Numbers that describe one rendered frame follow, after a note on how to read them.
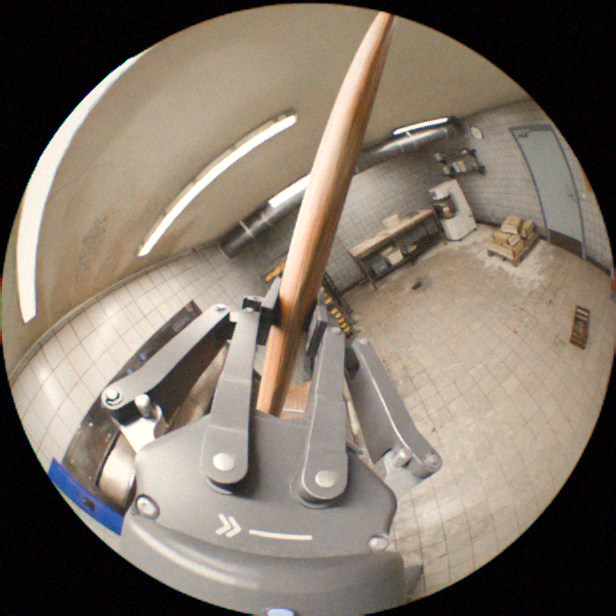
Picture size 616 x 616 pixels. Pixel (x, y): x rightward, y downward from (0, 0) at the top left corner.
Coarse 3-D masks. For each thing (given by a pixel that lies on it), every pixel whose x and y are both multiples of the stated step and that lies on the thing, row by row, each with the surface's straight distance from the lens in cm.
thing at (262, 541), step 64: (192, 448) 7; (256, 448) 7; (128, 512) 6; (192, 512) 6; (256, 512) 6; (320, 512) 6; (384, 512) 7; (192, 576) 4; (256, 576) 4; (320, 576) 4; (384, 576) 5
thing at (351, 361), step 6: (330, 318) 16; (336, 318) 17; (330, 324) 16; (336, 324) 16; (348, 342) 14; (348, 348) 13; (348, 354) 14; (354, 354) 13; (348, 360) 14; (354, 360) 14; (348, 366) 14; (354, 366) 14
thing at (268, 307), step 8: (280, 280) 19; (272, 288) 17; (272, 296) 15; (264, 304) 14; (272, 304) 14; (264, 312) 14; (272, 312) 14; (264, 320) 14; (272, 320) 17; (264, 328) 14; (264, 336) 15; (264, 344) 15
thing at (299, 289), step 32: (384, 32) 33; (352, 64) 24; (384, 64) 26; (352, 96) 19; (352, 128) 17; (320, 160) 16; (352, 160) 16; (320, 192) 15; (320, 224) 15; (288, 256) 16; (320, 256) 15; (288, 288) 16; (288, 320) 16; (288, 352) 18; (288, 384) 21
